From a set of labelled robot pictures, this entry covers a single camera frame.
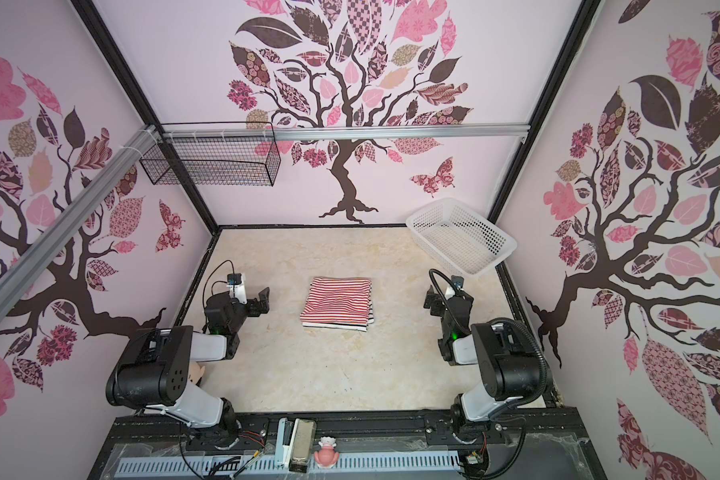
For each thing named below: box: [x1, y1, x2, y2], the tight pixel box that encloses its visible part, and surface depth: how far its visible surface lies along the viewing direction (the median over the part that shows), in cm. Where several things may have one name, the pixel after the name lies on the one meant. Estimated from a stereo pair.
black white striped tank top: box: [302, 300, 375, 331], surface depth 92 cm
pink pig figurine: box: [314, 436, 340, 468], surface depth 71 cm
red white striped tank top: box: [300, 276, 372, 325], surface depth 96 cm
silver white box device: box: [276, 418, 317, 473], surface depth 71 cm
